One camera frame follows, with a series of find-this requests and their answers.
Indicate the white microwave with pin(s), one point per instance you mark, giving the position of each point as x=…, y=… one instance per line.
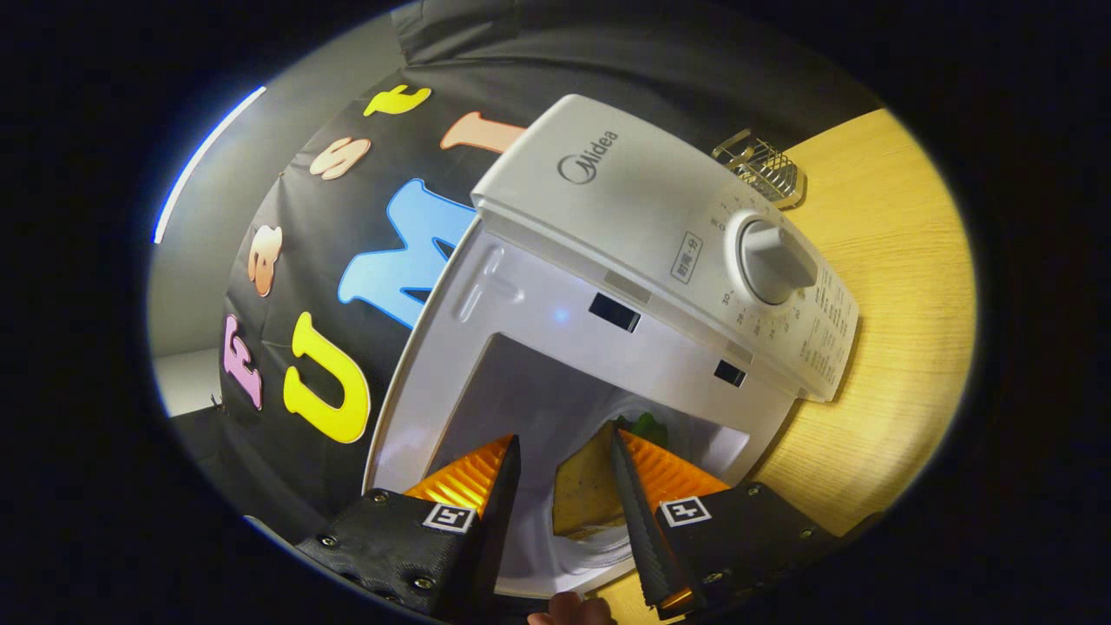
x=625, y=217

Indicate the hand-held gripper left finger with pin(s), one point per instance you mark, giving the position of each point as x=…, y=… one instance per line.
x=495, y=529

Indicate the brown bread lettuce sandwich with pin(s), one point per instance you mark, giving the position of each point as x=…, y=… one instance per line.
x=586, y=495

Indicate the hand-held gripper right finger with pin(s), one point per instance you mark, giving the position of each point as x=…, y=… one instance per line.
x=638, y=529

